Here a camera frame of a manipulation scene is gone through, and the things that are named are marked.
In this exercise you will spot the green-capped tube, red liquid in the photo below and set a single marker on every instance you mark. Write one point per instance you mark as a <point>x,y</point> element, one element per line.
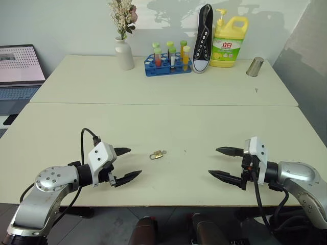
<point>158,58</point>
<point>155,45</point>

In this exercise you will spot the yellow detergent pump bottle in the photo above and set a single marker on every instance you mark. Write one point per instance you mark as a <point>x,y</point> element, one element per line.
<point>226,48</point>

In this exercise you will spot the dark rounded brown shape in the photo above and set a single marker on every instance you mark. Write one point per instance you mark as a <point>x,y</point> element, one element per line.
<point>208,229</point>
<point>143,232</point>

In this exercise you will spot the open laptop computer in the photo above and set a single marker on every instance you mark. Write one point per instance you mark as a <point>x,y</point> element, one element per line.
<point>18,66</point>

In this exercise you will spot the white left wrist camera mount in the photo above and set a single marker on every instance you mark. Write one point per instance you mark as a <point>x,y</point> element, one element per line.
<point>100,156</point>

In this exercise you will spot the black smartphone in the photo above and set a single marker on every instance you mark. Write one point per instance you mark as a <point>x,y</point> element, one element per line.
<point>10,119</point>

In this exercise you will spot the green-capped tube, dark liquid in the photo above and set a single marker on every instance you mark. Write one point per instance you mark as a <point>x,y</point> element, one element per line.
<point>170,44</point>

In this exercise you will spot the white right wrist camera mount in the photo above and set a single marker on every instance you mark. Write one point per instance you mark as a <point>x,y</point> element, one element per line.
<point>260,155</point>

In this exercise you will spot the green-capped tube, orange liquid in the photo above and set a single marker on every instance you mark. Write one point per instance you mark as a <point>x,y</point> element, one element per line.
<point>186,60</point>
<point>183,43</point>

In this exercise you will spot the dried flower bouquet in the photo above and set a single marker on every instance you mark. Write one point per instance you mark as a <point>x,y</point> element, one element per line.
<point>122,15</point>

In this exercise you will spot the green-capped tube, white label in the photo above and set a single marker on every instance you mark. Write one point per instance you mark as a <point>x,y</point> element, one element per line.
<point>173,60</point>

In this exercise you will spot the blue test tube rack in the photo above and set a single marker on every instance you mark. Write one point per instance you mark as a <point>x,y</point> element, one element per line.
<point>158,71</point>

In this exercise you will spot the stainless steel cup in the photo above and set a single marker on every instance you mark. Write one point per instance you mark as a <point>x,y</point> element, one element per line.
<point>255,67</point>

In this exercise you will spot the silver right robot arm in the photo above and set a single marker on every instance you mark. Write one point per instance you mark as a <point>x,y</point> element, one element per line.
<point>301,181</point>

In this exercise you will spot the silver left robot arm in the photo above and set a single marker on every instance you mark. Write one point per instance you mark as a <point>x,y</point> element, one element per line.
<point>38,204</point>

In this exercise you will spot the small brass padlock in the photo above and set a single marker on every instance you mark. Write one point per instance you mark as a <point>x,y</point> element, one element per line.
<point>157,154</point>

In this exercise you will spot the white ceramic vase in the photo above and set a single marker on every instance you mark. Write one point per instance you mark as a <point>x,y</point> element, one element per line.
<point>124,54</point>

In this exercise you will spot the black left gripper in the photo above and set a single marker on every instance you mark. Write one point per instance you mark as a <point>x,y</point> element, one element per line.
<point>112,179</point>

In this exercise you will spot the black canvas sneaker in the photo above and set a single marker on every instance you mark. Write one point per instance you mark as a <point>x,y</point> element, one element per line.
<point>203,46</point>

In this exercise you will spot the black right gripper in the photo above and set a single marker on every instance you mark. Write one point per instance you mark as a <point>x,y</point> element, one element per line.
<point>247,173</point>

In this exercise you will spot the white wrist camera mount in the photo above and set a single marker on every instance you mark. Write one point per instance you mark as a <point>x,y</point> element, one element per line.
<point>100,156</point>
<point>260,155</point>

